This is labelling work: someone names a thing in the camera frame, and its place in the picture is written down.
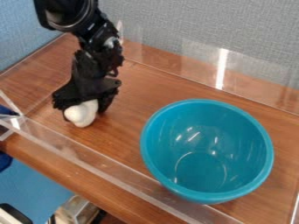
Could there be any white and orange toy mushroom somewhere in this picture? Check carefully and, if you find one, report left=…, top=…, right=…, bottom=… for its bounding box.
left=62, top=100, right=98, bottom=128

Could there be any clear acrylic barrier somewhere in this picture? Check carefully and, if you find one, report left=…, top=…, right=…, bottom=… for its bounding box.
left=120, top=24, right=299, bottom=116
left=6, top=116, right=242, bottom=224

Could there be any blue plastic bowl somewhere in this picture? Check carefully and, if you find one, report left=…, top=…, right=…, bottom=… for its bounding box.
left=140, top=99, right=275, bottom=205

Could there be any blue object at left edge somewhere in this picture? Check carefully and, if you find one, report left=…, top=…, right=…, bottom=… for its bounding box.
left=0, top=104, right=18, bottom=172

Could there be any clear acrylic corner bracket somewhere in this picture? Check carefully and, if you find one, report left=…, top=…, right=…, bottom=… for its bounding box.
left=116, top=20, right=124, bottom=45

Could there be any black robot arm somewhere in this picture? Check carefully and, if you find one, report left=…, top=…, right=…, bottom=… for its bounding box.
left=32, top=0, right=124, bottom=127

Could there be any black and white device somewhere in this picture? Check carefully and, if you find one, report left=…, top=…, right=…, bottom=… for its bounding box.
left=0, top=203, right=33, bottom=224

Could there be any grey metal box below table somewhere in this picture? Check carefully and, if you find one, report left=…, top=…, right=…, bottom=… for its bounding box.
left=46, top=195, right=102, bottom=224

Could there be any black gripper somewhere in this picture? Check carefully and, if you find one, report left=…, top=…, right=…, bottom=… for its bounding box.
left=52, top=51, right=121, bottom=121

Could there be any clear acrylic front barrier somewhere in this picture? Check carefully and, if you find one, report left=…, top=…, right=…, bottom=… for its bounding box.
left=6, top=116, right=242, bottom=224

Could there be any clear acrylic back barrier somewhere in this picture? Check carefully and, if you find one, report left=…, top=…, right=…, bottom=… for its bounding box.
left=120, top=24, right=299, bottom=116

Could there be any clear acrylic left bracket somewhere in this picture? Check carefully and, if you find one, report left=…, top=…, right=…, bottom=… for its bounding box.
left=0, top=90, right=24, bottom=138

